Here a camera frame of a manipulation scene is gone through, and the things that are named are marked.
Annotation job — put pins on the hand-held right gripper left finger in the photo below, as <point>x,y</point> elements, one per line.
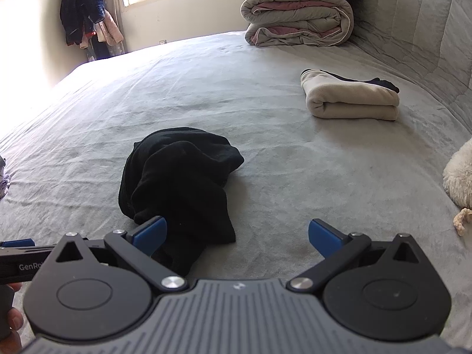
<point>149,234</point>

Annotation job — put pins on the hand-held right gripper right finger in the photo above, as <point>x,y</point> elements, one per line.
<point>324,235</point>

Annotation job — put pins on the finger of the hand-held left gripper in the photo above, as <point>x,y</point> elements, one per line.
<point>16,243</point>

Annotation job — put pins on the black t-shirt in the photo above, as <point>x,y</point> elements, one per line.
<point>177,177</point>

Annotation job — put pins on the stack of folded clothes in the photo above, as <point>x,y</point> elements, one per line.
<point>3,184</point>

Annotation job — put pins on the person's left hand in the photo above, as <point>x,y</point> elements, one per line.
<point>13,320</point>

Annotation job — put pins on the folded cream garment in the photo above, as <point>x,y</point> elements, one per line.
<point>350,101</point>

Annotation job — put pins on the white plush toy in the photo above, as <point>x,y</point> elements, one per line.
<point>459,177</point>

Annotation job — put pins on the grey bed sheet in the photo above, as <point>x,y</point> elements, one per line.
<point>221,99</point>

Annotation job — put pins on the dark folded cloth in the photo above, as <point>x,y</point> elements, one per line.
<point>383,84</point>

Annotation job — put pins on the hanging pink garment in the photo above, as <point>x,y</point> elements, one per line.
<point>108,27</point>

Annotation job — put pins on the folded grey pink quilt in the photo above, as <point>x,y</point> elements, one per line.
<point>295,14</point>

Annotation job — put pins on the grey quilted headboard cover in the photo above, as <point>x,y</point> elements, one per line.
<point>416,25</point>

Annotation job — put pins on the hanging dark blue coat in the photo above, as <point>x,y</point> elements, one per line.
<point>79,3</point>

